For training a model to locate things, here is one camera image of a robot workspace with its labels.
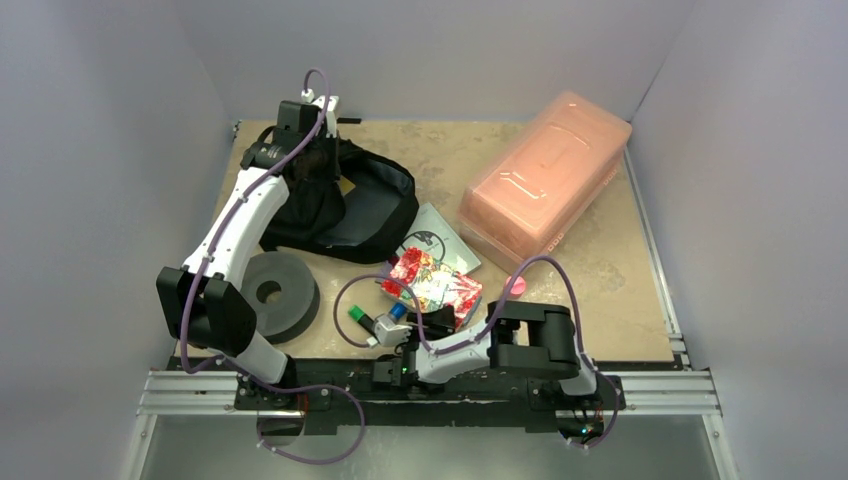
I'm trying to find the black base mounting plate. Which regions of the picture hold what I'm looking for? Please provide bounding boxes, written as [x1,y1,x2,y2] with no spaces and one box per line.
[232,355,626,438]

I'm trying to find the grey foam roll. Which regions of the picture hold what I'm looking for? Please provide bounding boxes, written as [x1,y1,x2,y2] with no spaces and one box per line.
[241,251,321,344]

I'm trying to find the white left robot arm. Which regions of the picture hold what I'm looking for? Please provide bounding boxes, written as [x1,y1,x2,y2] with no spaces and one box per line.
[156,92,339,409]

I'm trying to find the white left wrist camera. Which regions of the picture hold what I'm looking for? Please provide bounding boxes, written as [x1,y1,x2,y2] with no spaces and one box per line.
[300,88,340,137]

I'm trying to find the translucent pink plastic storage box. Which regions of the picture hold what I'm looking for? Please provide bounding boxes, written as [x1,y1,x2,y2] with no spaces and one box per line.
[458,91,632,271]

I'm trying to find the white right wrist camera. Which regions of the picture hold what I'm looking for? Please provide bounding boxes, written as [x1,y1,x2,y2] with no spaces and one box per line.
[360,313,412,349]

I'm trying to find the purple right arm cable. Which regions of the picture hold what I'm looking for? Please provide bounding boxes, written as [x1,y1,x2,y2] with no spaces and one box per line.
[332,254,624,452]

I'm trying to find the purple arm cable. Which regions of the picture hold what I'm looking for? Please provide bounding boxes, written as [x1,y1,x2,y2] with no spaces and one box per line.
[177,68,367,466]
[332,254,624,452]

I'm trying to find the green highlighter marker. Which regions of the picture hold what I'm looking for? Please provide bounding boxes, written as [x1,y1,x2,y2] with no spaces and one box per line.
[348,305,375,335]

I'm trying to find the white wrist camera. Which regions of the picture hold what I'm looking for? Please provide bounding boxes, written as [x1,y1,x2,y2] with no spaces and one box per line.
[300,88,340,137]
[360,313,412,349]

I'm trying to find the pink capped small bottle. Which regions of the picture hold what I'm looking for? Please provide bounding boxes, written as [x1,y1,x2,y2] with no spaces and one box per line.
[504,276,527,300]

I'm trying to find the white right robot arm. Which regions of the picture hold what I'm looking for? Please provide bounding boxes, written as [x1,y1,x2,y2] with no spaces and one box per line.
[372,301,601,407]

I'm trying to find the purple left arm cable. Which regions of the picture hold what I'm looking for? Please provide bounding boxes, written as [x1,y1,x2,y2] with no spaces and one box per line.
[177,68,367,466]

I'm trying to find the blue capped glue stick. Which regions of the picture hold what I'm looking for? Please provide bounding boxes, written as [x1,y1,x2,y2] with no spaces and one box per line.
[387,302,408,324]

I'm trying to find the black student backpack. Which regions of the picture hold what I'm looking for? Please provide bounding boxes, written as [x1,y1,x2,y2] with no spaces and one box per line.
[259,132,419,264]

